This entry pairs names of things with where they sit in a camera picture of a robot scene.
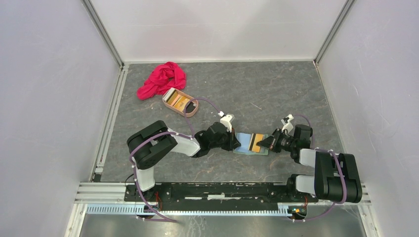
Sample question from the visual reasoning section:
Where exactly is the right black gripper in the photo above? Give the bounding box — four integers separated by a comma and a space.
256, 128, 296, 153

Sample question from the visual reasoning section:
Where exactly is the stack of upright cards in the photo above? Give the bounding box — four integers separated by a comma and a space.
163, 87, 177, 102

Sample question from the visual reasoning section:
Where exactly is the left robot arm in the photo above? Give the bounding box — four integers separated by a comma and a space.
126, 120, 241, 201

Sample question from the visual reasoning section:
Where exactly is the green card holder wallet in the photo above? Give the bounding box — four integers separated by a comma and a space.
233, 133, 269, 156

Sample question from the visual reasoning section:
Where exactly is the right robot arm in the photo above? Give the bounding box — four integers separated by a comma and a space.
257, 124, 363, 203

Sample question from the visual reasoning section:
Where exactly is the aluminium frame rail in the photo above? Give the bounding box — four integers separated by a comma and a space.
75, 183, 371, 217

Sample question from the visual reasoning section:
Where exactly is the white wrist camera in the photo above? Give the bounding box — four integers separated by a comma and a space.
281, 114, 294, 133
218, 111, 235, 132

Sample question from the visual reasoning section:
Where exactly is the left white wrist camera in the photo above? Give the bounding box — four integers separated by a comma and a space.
218, 111, 235, 132

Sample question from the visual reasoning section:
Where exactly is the pink oval card tray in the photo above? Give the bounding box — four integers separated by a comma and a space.
162, 89, 199, 118

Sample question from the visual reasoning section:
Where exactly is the gold card in tray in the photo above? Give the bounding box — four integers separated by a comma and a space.
171, 94, 190, 112

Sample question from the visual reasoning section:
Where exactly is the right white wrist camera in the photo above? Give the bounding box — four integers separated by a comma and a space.
281, 114, 294, 133

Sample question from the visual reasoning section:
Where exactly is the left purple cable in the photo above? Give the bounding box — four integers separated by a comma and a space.
128, 97, 220, 224

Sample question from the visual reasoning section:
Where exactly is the red crumpled cloth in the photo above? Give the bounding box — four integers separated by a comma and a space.
136, 62, 187, 100

